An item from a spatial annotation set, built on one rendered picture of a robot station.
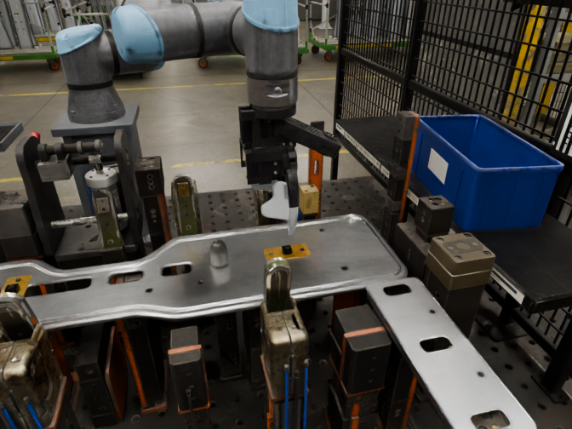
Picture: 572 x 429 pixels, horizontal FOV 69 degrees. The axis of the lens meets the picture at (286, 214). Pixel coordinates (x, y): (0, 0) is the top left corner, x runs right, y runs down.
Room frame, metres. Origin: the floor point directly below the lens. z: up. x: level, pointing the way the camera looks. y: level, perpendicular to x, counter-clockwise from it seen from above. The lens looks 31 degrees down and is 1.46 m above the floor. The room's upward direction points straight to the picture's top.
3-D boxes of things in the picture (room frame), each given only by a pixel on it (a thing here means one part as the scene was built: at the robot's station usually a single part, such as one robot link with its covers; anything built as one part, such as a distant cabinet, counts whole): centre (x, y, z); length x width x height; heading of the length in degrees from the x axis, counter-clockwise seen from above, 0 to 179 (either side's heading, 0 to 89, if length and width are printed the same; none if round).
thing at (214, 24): (0.70, 0.09, 1.38); 0.11 x 0.11 x 0.08; 34
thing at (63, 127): (1.16, 0.54, 0.90); 0.21 x 0.21 x 0.40; 12
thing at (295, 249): (0.64, 0.00, 1.01); 0.08 x 0.04 x 0.01; 104
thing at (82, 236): (0.75, 0.40, 0.94); 0.18 x 0.13 x 0.49; 104
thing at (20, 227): (0.71, 0.53, 0.89); 0.13 x 0.11 x 0.38; 14
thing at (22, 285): (0.53, 0.45, 1.01); 0.08 x 0.04 x 0.01; 15
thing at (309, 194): (0.78, -0.05, 0.88); 0.04 x 0.04 x 0.36; 14
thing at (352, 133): (0.94, -0.37, 1.02); 0.90 x 0.22 x 0.03; 14
